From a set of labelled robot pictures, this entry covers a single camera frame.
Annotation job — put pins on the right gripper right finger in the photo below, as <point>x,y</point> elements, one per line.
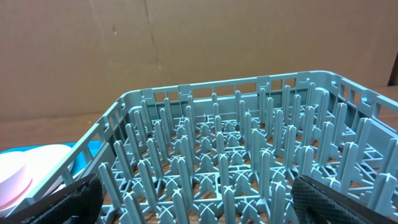
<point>315,203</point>

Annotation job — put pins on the pink plate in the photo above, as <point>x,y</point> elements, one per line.
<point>22,171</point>

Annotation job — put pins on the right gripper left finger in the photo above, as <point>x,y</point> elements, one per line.
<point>79,202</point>

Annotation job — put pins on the grey dishwasher rack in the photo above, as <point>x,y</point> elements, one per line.
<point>229,151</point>

